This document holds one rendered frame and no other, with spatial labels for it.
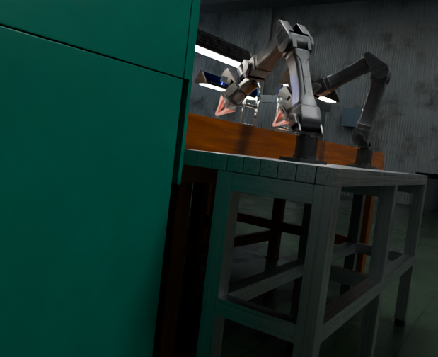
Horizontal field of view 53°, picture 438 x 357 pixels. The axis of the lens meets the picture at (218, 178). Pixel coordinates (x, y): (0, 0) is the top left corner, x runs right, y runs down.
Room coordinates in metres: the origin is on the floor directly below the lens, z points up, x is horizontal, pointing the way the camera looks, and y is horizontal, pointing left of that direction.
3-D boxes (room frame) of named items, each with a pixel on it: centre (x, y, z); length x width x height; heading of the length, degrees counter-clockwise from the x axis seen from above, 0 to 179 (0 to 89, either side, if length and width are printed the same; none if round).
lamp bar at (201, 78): (2.82, -0.01, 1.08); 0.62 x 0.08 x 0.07; 144
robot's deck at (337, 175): (1.66, -0.19, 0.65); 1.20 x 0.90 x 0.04; 147
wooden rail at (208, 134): (1.90, -0.36, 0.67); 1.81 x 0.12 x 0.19; 144
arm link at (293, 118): (1.28, -0.23, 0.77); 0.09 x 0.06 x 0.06; 112
